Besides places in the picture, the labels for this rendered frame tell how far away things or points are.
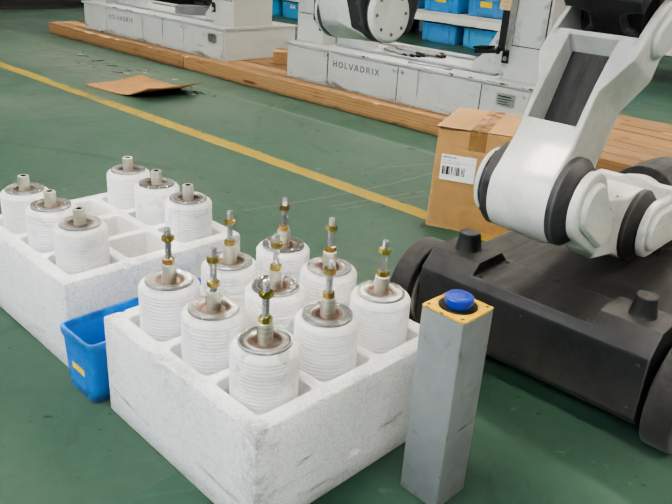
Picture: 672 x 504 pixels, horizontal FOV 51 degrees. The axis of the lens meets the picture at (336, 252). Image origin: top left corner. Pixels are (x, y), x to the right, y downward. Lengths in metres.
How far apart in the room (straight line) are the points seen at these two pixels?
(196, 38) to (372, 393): 3.62
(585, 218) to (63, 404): 0.91
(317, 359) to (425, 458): 0.21
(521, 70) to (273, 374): 2.33
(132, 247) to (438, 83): 2.02
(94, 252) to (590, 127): 0.88
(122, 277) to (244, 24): 3.13
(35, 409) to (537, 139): 0.94
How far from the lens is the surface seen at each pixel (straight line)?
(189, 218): 1.46
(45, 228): 1.46
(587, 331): 1.27
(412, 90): 3.34
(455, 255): 1.40
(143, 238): 1.53
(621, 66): 1.20
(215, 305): 1.05
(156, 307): 1.12
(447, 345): 0.96
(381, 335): 1.11
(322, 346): 1.02
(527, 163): 1.15
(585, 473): 1.25
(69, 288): 1.33
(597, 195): 1.15
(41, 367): 1.44
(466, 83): 3.17
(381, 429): 1.15
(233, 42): 4.32
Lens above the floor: 0.75
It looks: 24 degrees down
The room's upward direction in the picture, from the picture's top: 4 degrees clockwise
